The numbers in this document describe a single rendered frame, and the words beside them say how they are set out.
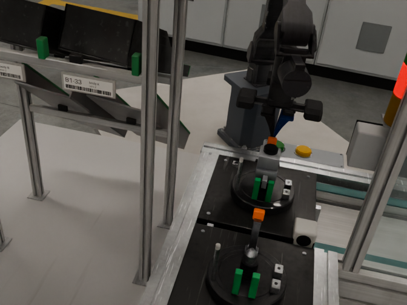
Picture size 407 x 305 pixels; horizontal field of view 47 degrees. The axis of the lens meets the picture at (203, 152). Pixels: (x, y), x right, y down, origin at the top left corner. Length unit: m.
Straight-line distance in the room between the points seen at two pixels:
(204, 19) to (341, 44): 1.16
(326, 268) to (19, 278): 0.60
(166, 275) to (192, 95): 0.89
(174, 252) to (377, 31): 3.27
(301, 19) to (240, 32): 3.12
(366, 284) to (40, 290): 0.63
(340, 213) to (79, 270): 0.60
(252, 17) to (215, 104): 2.47
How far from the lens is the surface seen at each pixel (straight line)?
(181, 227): 0.96
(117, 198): 1.17
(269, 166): 0.97
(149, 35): 0.68
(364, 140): 0.80
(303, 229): 0.95
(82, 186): 1.21
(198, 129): 1.45
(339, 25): 3.96
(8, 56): 0.80
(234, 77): 1.33
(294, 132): 1.51
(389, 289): 0.99
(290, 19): 0.96
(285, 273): 0.89
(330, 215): 1.12
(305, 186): 1.09
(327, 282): 0.92
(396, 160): 0.79
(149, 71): 0.69
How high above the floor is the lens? 1.61
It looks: 34 degrees down
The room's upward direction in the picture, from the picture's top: 6 degrees clockwise
